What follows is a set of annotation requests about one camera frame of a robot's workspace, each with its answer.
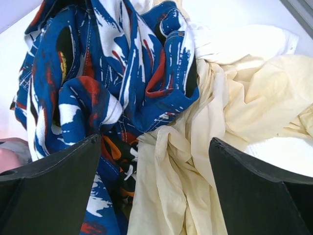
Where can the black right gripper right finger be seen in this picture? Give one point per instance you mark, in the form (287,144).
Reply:
(258,198)

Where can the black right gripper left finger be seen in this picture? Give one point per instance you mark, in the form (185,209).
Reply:
(49,196)

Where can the pink navy patterned cloth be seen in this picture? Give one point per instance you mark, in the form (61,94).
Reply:
(14,153)

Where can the cream yellow cloth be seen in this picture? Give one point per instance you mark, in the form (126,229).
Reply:
(178,198)

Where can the black orange patterned cloth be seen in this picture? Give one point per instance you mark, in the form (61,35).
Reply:
(122,158)

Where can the blue white red patterned cloth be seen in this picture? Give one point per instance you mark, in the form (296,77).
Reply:
(100,67)

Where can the right aluminium frame post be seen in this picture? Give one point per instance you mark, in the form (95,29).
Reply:
(302,10)

